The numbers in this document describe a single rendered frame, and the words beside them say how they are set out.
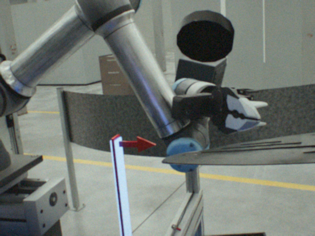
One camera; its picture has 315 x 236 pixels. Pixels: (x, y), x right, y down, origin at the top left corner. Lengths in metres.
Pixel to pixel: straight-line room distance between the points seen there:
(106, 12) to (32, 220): 0.49
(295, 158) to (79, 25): 0.64
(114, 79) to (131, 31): 6.56
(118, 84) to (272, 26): 2.97
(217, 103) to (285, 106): 1.63
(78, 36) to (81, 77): 9.29
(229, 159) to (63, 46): 0.62
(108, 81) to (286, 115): 5.40
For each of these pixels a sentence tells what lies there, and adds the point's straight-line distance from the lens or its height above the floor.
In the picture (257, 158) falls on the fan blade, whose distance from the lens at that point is 0.48.
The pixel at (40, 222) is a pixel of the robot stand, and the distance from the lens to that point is 0.93.
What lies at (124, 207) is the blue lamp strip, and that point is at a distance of 0.61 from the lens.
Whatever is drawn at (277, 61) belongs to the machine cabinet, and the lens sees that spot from 6.51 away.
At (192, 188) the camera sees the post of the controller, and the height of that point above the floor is 0.87.
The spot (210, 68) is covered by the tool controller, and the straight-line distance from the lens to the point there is 1.09.
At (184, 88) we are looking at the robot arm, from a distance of 0.89.
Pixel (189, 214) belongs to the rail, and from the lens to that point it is 1.04.
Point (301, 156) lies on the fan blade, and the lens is 0.48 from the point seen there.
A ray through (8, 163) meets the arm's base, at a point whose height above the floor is 1.05.
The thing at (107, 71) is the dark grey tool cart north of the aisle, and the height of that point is 0.60.
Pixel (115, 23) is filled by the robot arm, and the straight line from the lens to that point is 0.79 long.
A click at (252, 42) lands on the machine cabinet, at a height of 0.99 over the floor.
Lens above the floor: 1.35
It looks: 14 degrees down
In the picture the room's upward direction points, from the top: 5 degrees counter-clockwise
